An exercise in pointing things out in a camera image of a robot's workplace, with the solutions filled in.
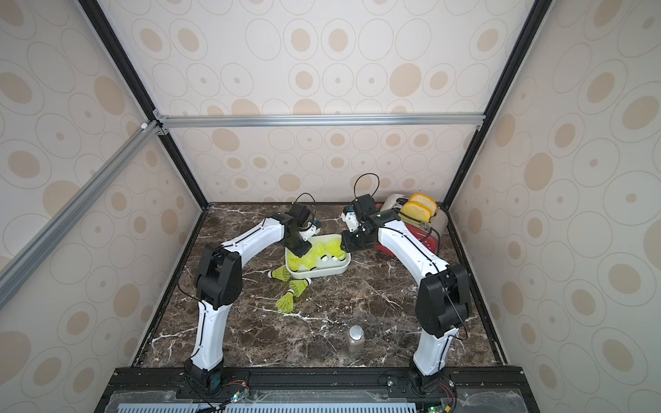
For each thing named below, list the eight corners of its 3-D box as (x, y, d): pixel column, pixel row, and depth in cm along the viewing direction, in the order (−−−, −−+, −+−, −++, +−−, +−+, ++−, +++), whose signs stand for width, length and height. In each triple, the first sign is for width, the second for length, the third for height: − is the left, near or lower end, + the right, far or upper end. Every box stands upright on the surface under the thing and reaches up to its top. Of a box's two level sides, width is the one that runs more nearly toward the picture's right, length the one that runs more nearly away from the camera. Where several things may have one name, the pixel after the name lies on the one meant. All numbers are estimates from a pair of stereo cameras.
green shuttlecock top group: (268, 281, 97) (265, 274, 93) (270, 272, 99) (267, 265, 95) (290, 281, 97) (288, 274, 93) (291, 272, 99) (289, 265, 95)
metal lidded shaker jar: (348, 352, 81) (349, 341, 73) (347, 336, 84) (349, 324, 76) (361, 352, 81) (364, 341, 73) (361, 336, 84) (363, 324, 76)
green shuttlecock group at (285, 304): (277, 313, 89) (275, 310, 87) (280, 293, 94) (278, 289, 92) (292, 313, 89) (291, 310, 87) (294, 293, 94) (293, 289, 92)
